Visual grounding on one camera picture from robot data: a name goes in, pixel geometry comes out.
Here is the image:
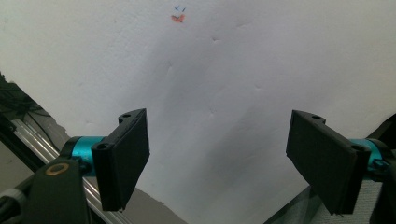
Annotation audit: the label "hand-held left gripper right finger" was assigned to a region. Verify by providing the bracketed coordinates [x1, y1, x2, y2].
[285, 109, 373, 216]

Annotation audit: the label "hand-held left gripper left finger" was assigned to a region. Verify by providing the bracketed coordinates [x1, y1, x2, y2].
[91, 107, 151, 213]

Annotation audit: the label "aluminium frame rail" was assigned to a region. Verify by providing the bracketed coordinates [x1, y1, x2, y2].
[0, 117, 134, 224]

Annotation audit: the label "black cables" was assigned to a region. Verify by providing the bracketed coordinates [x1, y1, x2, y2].
[0, 72, 49, 123]

